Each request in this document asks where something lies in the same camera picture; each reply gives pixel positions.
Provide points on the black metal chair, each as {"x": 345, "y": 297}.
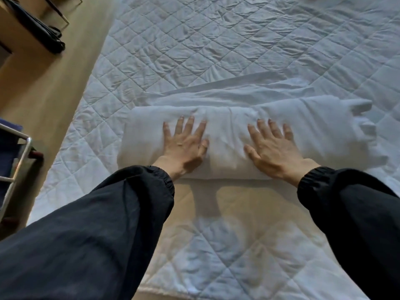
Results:
{"x": 57, "y": 10}

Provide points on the chrome metal cart frame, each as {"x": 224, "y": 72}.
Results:
{"x": 22, "y": 159}

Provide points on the person's left hand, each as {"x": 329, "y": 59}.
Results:
{"x": 184, "y": 149}

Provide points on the person's left forearm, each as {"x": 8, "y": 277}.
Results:
{"x": 87, "y": 240}

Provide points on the white duvet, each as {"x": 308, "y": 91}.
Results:
{"x": 322, "y": 131}

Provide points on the person's right forearm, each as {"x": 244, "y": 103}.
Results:
{"x": 359, "y": 221}

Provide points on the quilted white mattress pad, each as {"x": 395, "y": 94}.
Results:
{"x": 203, "y": 43}

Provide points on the dark grey backpack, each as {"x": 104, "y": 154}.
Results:
{"x": 40, "y": 31}

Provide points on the navy blue fabric laundry bag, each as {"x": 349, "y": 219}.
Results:
{"x": 7, "y": 153}

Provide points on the person's right hand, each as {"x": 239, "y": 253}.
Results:
{"x": 278, "y": 156}

